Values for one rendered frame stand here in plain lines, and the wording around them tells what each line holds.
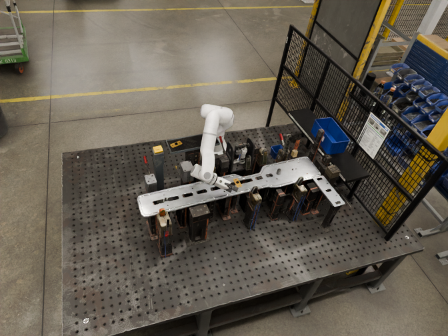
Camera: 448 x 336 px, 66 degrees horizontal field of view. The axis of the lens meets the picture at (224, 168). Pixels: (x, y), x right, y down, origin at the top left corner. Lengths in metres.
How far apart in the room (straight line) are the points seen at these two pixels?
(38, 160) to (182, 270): 2.43
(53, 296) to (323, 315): 2.23
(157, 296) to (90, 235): 0.68
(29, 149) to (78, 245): 2.09
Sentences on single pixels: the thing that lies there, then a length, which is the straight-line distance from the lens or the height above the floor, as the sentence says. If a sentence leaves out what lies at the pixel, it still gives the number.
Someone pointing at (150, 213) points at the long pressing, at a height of 1.00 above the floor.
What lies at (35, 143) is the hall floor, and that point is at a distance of 4.53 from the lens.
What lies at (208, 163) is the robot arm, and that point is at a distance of 2.14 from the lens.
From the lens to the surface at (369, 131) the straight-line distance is 2.79.
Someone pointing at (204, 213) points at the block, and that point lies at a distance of 2.26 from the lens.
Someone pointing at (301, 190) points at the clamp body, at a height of 1.04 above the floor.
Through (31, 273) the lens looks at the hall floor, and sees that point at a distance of 3.43.
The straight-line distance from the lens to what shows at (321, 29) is 5.04.
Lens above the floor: 2.83
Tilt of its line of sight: 45 degrees down
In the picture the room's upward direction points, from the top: 8 degrees clockwise
